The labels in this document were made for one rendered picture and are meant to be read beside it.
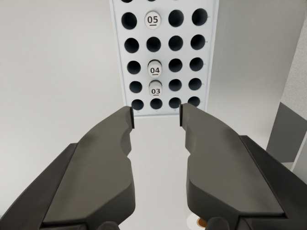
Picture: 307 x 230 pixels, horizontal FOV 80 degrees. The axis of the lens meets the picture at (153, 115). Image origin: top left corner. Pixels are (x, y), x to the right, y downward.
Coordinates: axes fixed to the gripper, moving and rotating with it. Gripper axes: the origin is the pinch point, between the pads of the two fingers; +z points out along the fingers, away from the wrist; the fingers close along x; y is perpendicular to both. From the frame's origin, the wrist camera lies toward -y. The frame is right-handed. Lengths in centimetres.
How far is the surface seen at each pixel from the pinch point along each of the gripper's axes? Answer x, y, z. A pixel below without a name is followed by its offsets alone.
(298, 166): 12.6, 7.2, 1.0
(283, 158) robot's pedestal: 40, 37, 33
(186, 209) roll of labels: 4.0, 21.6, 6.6
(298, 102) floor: 84, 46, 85
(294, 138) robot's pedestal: 47, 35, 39
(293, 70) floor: 74, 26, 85
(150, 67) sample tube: -0.3, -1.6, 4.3
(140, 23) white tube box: -0.9, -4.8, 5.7
